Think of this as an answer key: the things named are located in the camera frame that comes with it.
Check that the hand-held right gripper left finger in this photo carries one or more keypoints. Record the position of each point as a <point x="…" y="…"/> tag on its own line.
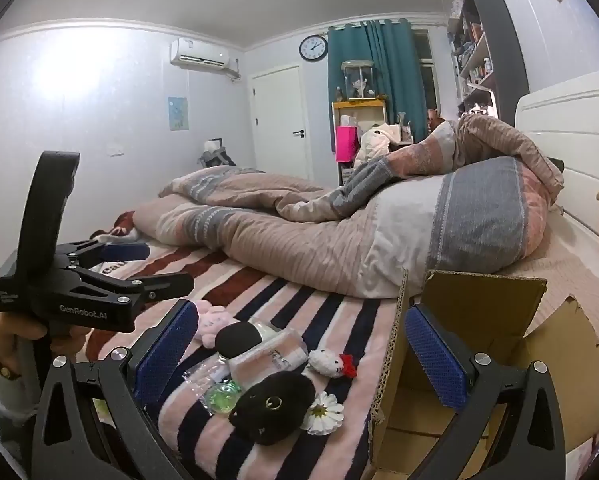
<point x="167" y="352"/>

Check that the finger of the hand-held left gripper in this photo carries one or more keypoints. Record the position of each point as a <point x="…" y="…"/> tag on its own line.
<point x="149" y="285"/>
<point x="124" y="251"/>

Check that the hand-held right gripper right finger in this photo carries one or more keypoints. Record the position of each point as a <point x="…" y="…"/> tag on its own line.
<point x="437" y="360"/>

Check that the pink plush toy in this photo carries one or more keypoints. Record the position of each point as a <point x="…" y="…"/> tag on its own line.
<point x="212" y="320"/>

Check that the cardboard box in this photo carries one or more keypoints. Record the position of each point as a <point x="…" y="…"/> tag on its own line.
<point x="484" y="300"/>

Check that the pink towel packet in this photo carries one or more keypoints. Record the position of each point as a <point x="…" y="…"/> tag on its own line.
<point x="274" y="357"/>

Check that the person's left forearm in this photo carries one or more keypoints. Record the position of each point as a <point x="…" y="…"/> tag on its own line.
<point x="4" y="400"/>

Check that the person's left hand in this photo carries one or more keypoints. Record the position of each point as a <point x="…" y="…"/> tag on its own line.
<point x="7" y="332"/>

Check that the green ball in plastic bag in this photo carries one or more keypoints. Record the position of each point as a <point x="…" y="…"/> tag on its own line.
<point x="222" y="395"/>

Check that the black fuzzy ball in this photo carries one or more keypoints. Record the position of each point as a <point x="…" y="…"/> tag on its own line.
<point x="237" y="339"/>

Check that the white cat plush red bow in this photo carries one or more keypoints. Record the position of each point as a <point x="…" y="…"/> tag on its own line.
<point x="324" y="361"/>

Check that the black cat plush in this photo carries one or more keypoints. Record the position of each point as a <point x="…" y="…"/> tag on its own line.
<point x="274" y="402"/>

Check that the white daisy flower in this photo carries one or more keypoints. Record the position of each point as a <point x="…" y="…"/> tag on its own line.
<point x="322" y="412"/>

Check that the dark bag pile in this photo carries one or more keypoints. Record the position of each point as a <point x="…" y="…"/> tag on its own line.
<point x="217" y="155"/>

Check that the pink grey striped duvet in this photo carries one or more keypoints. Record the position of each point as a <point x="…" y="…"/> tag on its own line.
<point x="304" y="240"/>

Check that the white door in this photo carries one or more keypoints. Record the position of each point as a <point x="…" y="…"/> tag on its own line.
<point x="277" y="120"/>

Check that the white air conditioner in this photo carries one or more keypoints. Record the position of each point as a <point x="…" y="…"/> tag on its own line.
<point x="199" y="52"/>

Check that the white fluffy robe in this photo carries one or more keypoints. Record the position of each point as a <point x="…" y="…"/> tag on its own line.
<point x="379" y="140"/>

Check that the pink bag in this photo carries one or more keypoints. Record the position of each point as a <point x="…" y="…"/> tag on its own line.
<point x="346" y="144"/>

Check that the yellow shelf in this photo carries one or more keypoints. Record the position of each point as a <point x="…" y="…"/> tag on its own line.
<point x="359" y="105"/>

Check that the white bed headboard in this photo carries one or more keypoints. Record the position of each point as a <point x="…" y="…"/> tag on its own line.
<point x="569" y="125"/>

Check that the window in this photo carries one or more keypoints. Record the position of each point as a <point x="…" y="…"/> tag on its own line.
<point x="427" y="75"/>

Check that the glass display case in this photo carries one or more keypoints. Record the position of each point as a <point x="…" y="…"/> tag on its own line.
<point x="358" y="80"/>

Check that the teal curtain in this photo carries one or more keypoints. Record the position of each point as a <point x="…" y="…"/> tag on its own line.
<point x="394" y="60"/>

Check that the tall bookshelf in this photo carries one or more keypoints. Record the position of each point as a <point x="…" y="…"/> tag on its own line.
<point x="499" y="35"/>

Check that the small blue wall poster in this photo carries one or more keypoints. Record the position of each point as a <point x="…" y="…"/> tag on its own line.
<point x="178" y="112"/>

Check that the round wall clock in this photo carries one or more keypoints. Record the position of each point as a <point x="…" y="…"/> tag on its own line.
<point x="313" y="48"/>

